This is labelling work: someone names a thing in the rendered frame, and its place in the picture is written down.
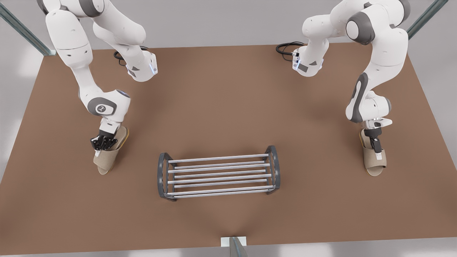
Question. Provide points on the beige slipper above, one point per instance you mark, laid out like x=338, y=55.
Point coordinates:
x=373, y=160
x=109, y=157

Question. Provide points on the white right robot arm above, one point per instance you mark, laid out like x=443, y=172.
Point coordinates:
x=68, y=43

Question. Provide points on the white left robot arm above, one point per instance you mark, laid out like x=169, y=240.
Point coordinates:
x=378, y=53

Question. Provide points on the grey metal shoe rack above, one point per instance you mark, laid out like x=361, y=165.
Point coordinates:
x=218, y=172

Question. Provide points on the silver frame post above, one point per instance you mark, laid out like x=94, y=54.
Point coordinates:
x=21, y=29
x=425, y=18
x=235, y=247

